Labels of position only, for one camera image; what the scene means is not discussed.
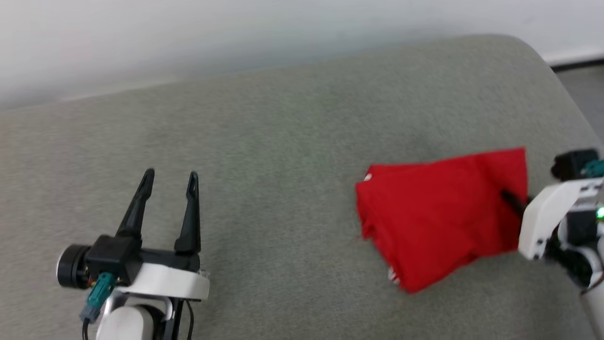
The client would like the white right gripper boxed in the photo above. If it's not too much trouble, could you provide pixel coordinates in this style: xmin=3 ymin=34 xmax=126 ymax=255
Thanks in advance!
xmin=500 ymin=178 xmax=604 ymax=261

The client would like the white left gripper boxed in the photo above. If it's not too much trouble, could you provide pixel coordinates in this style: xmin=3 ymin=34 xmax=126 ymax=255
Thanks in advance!
xmin=113 ymin=168 xmax=211 ymax=303

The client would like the red and white garment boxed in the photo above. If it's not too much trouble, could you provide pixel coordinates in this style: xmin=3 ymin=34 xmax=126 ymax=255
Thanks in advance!
xmin=355 ymin=147 xmax=529 ymax=294

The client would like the black round left gripper motor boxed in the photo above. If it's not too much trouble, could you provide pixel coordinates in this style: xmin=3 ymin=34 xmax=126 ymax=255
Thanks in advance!
xmin=57 ymin=243 xmax=91 ymax=289

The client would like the grey fabric sofa seat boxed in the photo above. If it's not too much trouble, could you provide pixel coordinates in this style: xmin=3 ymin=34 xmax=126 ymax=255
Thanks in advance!
xmin=0 ymin=33 xmax=604 ymax=340

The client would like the white and black baseboard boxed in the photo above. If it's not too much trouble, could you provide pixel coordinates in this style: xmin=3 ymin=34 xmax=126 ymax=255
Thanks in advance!
xmin=542 ymin=46 xmax=604 ymax=72

